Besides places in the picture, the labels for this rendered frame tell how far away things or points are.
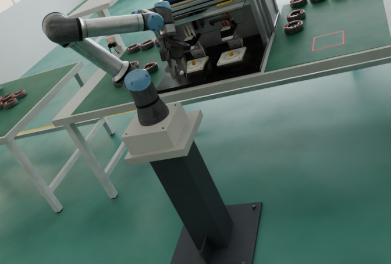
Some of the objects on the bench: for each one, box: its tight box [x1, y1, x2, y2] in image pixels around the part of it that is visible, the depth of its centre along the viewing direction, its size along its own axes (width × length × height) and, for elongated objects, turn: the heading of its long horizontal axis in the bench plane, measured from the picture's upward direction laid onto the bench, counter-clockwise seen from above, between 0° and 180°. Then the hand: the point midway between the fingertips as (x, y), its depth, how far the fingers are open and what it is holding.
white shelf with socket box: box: [67, 0, 130, 55], centre depth 329 cm, size 35×37×46 cm
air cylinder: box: [191, 45, 207, 58], centre depth 271 cm, size 5×8×6 cm
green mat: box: [264, 0, 391, 73], centre depth 247 cm, size 94×61×1 cm, turn 17°
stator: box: [283, 20, 304, 34], centre depth 253 cm, size 11×11×4 cm
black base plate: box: [156, 31, 272, 94], centre depth 257 cm, size 47×64×2 cm
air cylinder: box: [228, 35, 242, 49], centre depth 260 cm, size 5×8×6 cm
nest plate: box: [217, 47, 247, 66], centre depth 250 cm, size 15×15×1 cm
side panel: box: [258, 0, 280, 33], centre depth 267 cm, size 28×3×32 cm, turn 17°
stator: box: [141, 62, 158, 74], centre depth 288 cm, size 11×11×4 cm
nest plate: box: [179, 56, 209, 75], centre depth 260 cm, size 15×15×1 cm
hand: (180, 75), depth 205 cm, fingers open, 7 cm apart
